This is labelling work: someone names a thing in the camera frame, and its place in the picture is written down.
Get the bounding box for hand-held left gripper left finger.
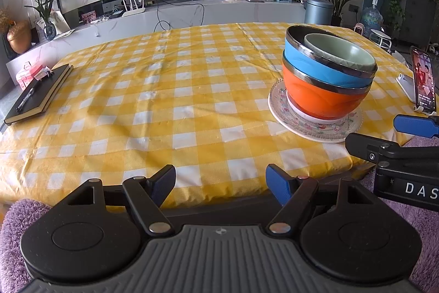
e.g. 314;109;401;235
67;164;177;237

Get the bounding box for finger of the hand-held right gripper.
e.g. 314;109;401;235
393;114;439;138
345;133;439;165

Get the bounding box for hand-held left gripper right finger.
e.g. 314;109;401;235
266;163;381;237

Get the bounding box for white fruit print plate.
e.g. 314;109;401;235
268;78;363;143

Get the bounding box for small white sticker plate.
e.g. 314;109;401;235
286;92;354;125

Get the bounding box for orange steel bowl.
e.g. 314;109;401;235
282;51;374;120

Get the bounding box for green ceramic bowl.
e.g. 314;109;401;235
303;33;377;72

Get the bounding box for blue steel bowl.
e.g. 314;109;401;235
284;25;378;88

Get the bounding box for white phone stand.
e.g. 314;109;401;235
396;72;439;116

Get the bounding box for smartphone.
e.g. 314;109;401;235
410;46;438;111

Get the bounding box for purple fluffy rug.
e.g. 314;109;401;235
0;133;439;293

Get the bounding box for yellow checked tablecloth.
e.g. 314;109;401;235
0;22;412;211

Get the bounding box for white round stool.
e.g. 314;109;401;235
370;29;392;48

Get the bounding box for dark cabinet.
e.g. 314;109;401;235
399;0;439;46

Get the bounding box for blue water bottle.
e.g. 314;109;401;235
362;0;384;36

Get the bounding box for grey trash can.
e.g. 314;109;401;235
304;0;334;26

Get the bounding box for black notebook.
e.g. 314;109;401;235
4;64;74;125

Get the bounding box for black pen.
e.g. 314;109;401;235
16;87;36;112

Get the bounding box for white router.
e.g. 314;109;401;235
122;0;146;17

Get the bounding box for white television cabinet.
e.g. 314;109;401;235
6;0;306;84

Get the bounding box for pink box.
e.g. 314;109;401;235
15;61;43;88

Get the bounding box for white card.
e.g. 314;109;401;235
36;10;71;36

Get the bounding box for green plant in glass vase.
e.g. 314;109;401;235
24;0;61;41

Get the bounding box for copper vase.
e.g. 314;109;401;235
7;21;32;54

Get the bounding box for dried flowers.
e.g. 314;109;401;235
0;8;14;34

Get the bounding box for black cable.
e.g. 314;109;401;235
153;0;172;33

